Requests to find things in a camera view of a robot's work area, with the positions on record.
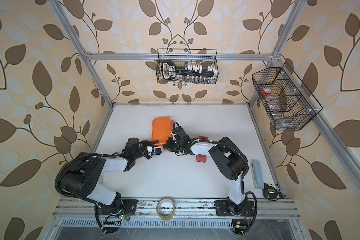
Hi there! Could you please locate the yellow orange wrapping paper sheet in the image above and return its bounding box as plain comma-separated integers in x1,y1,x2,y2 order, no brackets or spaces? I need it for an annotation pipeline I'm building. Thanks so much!
152,116,174,147

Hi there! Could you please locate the red tape dispenser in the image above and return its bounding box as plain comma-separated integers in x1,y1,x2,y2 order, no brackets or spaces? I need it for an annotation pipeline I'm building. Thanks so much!
196,146,207,163

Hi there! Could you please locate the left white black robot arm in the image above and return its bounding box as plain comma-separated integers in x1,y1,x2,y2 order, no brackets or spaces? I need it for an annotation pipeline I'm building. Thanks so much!
55,138,162,234

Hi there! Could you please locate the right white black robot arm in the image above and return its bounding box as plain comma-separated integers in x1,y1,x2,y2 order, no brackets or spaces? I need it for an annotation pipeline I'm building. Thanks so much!
164,122,258,236

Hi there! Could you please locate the clear tape roll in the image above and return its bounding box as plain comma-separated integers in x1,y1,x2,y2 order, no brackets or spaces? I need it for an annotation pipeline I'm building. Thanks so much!
156,198,176,221

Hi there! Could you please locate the light blue phone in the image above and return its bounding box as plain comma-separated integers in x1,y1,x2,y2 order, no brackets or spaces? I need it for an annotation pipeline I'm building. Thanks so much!
251,160,264,190

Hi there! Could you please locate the black yellow tape measure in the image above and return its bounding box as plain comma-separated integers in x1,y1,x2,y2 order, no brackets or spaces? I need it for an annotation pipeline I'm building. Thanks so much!
263,184,278,201

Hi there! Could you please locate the black socket set rail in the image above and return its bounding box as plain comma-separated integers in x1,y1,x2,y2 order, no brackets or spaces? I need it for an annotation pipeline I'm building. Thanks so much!
158,60,219,80

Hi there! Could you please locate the back black wire basket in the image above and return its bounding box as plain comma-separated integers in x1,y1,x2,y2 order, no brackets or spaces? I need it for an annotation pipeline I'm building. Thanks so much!
156,48,219,85

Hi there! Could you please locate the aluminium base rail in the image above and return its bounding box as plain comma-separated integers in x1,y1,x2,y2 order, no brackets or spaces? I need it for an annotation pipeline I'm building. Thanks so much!
53,198,301,220

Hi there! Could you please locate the side black wire basket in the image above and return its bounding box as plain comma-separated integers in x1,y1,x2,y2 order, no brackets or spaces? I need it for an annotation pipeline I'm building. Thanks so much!
252,63,323,131

